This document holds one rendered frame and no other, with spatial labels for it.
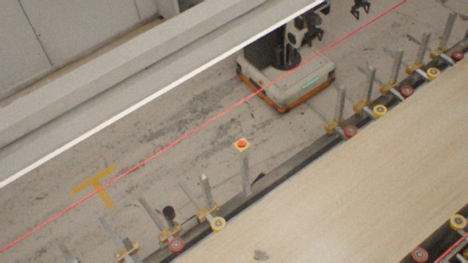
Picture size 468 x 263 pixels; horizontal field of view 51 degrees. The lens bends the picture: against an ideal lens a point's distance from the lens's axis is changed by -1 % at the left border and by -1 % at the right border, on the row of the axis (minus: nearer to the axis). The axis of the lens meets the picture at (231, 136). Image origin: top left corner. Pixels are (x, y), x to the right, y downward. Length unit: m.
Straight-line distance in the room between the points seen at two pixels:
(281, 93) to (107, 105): 2.87
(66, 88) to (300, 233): 1.73
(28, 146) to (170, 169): 2.81
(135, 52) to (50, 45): 3.68
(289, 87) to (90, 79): 2.99
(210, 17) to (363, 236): 1.68
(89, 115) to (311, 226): 1.67
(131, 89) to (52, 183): 3.01
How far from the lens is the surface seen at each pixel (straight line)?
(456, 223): 2.91
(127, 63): 1.35
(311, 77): 4.27
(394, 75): 3.45
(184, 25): 1.41
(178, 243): 2.75
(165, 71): 1.42
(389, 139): 3.13
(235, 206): 3.05
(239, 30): 1.51
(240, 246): 2.71
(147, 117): 4.49
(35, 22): 4.85
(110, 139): 4.43
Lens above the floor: 3.36
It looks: 53 degrees down
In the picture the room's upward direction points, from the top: 8 degrees counter-clockwise
